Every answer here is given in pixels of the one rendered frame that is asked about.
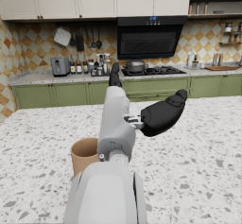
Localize black hanging ladle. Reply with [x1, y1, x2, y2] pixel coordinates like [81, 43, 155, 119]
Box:
[95, 26, 103, 49]

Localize wooden wall shelf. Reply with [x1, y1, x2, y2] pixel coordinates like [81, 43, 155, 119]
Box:
[187, 0, 242, 20]

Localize green lower cabinets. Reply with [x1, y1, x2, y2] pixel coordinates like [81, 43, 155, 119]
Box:
[11, 74, 242, 111]

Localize dark glass bottle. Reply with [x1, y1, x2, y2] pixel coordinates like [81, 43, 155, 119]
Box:
[69, 53, 77, 75]
[76, 51, 83, 75]
[82, 51, 90, 75]

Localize steel cooking pot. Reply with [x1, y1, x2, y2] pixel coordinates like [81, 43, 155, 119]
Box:
[123, 59, 149, 75]

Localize small spice rack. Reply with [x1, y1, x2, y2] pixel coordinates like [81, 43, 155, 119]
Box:
[218, 21, 242, 46]

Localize grey toaster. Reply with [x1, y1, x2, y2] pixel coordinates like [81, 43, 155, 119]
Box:
[50, 56, 71, 78]

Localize black hanging spatula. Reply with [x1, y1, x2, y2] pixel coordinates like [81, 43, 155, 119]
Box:
[75, 26, 85, 53]

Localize black gas stove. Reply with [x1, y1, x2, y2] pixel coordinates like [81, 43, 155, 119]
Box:
[120, 65, 187, 78]

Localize cream upper cabinets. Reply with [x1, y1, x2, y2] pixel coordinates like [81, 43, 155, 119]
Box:
[0, 0, 193, 22]

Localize white square trivet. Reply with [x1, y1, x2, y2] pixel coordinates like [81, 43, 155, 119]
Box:
[53, 26, 72, 47]

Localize wooden cutting board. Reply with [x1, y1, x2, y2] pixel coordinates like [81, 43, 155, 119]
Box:
[203, 64, 242, 72]

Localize tan paper cup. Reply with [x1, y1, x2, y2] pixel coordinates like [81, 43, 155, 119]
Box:
[70, 137, 100, 179]

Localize black range hood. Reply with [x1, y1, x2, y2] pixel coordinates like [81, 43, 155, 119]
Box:
[116, 15, 188, 60]

